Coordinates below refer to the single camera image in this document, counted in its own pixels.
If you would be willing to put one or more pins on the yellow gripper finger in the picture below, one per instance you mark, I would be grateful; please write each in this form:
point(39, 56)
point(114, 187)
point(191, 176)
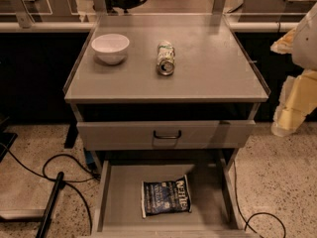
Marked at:
point(284, 45)
point(298, 98)

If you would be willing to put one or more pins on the blue chip bag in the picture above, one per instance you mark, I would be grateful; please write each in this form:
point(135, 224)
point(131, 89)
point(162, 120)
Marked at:
point(170, 196)

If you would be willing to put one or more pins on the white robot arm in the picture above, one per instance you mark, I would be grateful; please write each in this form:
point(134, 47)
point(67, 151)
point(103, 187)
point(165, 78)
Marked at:
point(304, 52)

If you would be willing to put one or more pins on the grey top drawer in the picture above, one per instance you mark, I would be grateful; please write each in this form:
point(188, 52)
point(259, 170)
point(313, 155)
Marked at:
point(102, 136)

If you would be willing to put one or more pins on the open grey middle drawer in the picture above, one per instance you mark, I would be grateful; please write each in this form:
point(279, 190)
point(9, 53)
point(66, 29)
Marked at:
point(118, 212)

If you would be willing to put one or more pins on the grey drawer cabinet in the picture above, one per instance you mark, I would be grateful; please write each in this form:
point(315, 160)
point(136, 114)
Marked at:
point(164, 102)

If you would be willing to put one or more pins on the green white soda can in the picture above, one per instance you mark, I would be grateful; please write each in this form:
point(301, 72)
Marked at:
point(166, 58)

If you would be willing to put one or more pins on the white ceramic bowl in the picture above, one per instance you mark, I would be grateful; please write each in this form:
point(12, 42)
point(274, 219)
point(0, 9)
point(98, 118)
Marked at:
point(111, 48)

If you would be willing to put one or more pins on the black bar on floor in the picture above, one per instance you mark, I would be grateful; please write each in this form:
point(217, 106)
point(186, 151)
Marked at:
point(46, 219)

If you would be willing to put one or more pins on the black drawer handle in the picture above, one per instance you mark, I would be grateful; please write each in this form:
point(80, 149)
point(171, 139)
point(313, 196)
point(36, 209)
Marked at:
point(167, 137)

